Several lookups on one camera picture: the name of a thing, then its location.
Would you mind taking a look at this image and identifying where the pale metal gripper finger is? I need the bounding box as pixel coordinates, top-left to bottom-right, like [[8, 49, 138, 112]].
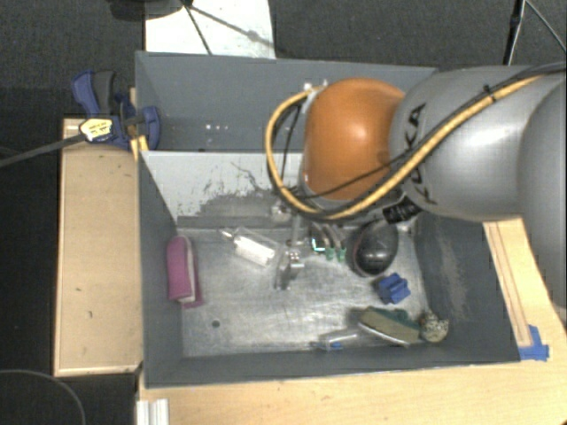
[[274, 258, 292, 291], [285, 249, 307, 284]]

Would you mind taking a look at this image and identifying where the grey metal bin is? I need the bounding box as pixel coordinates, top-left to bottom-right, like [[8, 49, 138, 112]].
[[134, 50, 522, 390]]

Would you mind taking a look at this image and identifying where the clear plastic bottle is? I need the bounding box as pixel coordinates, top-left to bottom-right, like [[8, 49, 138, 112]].
[[218, 227, 285, 268]]

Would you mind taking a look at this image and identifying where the black ball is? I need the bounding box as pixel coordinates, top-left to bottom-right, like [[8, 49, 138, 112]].
[[346, 219, 400, 279]]

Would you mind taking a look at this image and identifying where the clear tube with blue cap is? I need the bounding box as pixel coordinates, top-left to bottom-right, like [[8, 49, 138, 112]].
[[309, 329, 369, 353]]

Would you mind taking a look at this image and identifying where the blue toy block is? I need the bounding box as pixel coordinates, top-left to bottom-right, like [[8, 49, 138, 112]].
[[376, 272, 412, 305]]

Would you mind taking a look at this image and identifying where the purple sponge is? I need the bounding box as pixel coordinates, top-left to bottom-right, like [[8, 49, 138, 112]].
[[166, 235, 206, 310]]

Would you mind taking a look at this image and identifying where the green and yellow sponge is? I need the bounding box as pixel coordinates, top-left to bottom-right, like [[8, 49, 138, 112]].
[[349, 305, 423, 348]]

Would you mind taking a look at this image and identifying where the speckled pale ball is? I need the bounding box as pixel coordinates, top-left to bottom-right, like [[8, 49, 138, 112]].
[[418, 311, 450, 344]]

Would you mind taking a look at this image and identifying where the pale wood flat board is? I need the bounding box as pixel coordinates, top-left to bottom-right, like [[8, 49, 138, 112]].
[[52, 117, 145, 378]]

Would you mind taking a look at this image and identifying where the black cylinder on white bracket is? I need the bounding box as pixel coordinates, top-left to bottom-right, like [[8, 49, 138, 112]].
[[382, 199, 423, 235]]

